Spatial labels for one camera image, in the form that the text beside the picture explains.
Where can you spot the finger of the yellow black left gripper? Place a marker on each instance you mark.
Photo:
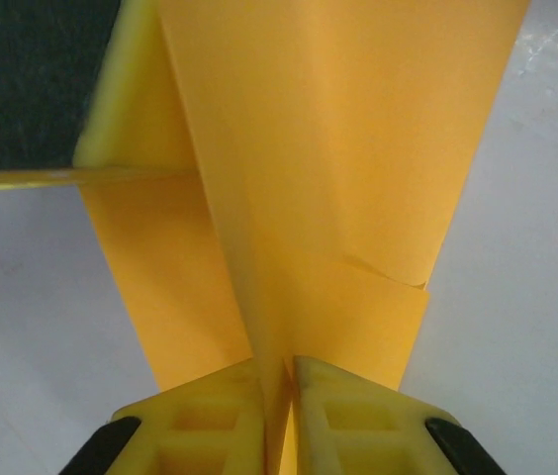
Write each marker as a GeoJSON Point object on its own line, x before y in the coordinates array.
{"type": "Point", "coordinates": [36, 74]}
{"type": "Point", "coordinates": [36, 179]}

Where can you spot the orange cloth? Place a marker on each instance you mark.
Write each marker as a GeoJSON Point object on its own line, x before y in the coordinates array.
{"type": "Point", "coordinates": [333, 148]}

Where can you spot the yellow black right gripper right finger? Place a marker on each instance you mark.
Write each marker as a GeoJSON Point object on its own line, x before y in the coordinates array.
{"type": "Point", "coordinates": [358, 425]}

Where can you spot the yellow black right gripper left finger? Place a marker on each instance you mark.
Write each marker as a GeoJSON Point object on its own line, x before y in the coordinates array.
{"type": "Point", "coordinates": [200, 425]}

